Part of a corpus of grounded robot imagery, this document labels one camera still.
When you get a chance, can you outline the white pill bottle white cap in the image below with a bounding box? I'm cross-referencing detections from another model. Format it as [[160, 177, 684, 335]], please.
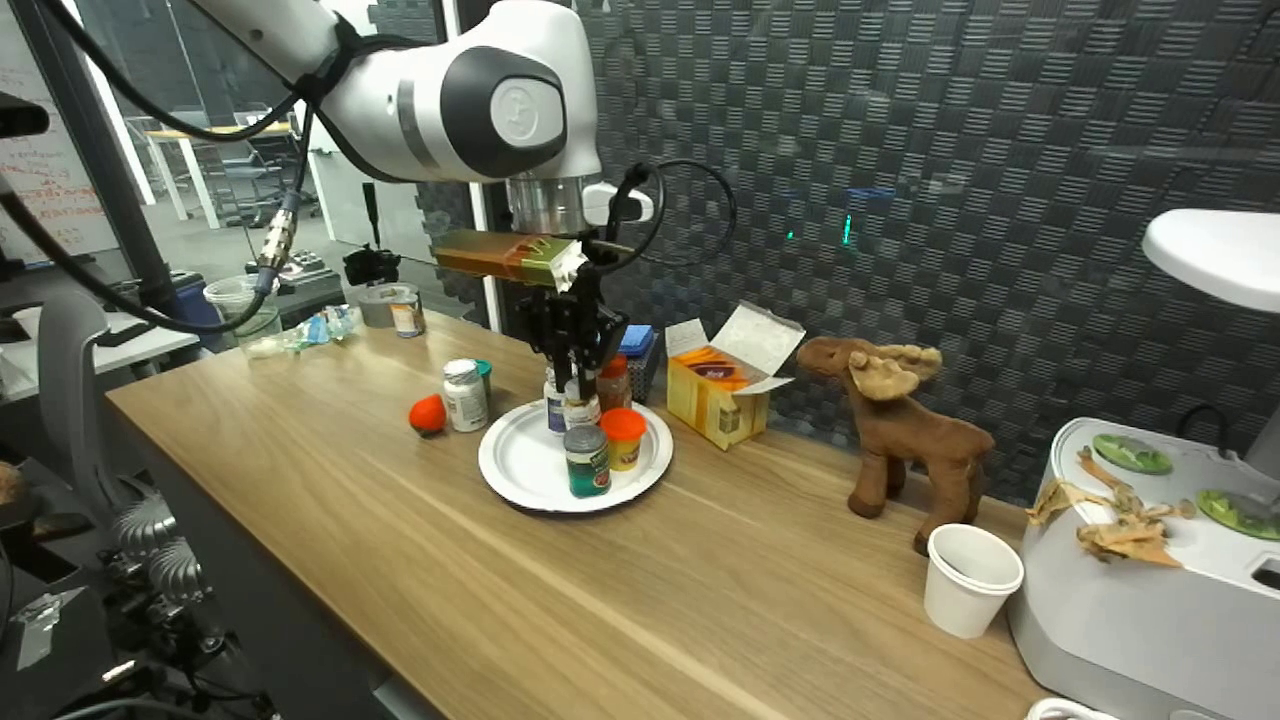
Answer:
[[542, 378, 575, 437]]

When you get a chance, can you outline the white supplement bottle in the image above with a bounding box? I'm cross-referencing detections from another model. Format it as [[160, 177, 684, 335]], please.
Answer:
[[442, 356, 492, 437]]

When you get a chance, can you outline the small glass jar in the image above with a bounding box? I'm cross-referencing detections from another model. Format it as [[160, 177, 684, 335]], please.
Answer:
[[386, 279, 431, 339]]

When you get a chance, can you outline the white paper plate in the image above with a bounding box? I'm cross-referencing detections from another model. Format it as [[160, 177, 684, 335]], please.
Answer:
[[477, 395, 680, 522]]

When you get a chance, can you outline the white bin appliance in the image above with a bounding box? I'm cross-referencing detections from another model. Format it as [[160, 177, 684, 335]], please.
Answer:
[[1007, 411, 1280, 720]]

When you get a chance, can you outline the brown moose plush toy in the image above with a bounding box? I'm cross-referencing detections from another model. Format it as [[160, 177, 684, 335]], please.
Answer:
[[791, 333, 1002, 556]]

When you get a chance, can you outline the white lamp head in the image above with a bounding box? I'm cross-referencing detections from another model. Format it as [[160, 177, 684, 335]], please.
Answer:
[[1141, 204, 1280, 317]]

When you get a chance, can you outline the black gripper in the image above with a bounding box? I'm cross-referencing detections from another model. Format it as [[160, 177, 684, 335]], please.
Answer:
[[515, 273, 634, 405]]

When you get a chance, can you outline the blue folded cloth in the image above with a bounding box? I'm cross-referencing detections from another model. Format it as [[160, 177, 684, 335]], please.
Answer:
[[615, 319, 660, 365]]

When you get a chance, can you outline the black metal pole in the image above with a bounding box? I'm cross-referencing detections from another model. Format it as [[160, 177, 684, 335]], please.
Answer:
[[14, 0, 186, 325]]

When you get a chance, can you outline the spice bottle with red cap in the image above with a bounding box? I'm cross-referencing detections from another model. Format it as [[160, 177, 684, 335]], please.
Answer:
[[592, 353, 637, 415]]

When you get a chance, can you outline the red toy strawberry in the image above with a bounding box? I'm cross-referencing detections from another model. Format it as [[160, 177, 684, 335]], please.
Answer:
[[406, 392, 452, 442]]

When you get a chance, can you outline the white bowl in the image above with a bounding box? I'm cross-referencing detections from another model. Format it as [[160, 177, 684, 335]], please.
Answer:
[[1021, 693, 1120, 720]]

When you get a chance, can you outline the cable with silver connector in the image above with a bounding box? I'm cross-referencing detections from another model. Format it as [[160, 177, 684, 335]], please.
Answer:
[[0, 0, 325, 335]]

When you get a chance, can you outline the white bottle with tan cap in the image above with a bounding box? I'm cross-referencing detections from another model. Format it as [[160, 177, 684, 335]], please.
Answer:
[[564, 380, 605, 437]]

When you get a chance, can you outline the dried leaf pile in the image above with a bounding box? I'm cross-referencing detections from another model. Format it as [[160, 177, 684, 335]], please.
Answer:
[[1025, 453, 1188, 572]]

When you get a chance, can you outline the white paper cup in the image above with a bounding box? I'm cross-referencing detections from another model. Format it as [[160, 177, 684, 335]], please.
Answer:
[[919, 522, 1030, 643]]

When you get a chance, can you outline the small orange lid tub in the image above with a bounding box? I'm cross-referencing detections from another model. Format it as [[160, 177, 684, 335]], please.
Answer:
[[597, 405, 654, 471]]

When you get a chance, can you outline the open yellow cardboard box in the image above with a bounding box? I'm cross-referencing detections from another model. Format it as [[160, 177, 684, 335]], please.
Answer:
[[660, 301, 811, 453]]

